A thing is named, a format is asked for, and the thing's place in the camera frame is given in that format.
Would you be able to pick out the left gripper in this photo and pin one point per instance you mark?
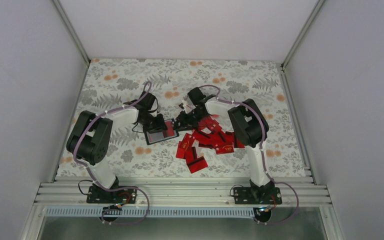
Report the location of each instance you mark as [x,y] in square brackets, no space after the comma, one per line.
[159,125]

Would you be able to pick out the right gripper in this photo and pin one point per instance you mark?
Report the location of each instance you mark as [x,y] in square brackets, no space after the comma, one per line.
[184,122]

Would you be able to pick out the black leather card holder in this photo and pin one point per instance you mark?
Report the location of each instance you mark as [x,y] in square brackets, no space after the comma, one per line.
[156,137]

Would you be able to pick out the red VIP card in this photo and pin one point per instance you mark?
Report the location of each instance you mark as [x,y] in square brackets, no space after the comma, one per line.
[224,148]
[184,146]

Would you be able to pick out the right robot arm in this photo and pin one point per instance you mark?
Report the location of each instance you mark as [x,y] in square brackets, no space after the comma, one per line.
[249,127]

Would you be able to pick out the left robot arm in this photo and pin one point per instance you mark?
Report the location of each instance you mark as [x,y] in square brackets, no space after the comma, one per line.
[90,137]

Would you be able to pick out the red card front bottom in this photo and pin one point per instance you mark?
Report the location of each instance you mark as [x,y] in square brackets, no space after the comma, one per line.
[194,162]

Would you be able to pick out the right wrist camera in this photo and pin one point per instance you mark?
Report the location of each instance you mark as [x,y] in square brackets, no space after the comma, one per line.
[186,106]

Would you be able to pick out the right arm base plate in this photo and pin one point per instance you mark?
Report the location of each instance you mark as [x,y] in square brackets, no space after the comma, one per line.
[244,196]

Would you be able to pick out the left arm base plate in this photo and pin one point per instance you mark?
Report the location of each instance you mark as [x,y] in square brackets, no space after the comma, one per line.
[97,195]

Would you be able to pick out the aluminium rail frame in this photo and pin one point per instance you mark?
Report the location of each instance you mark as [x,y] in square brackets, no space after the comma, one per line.
[186,191]

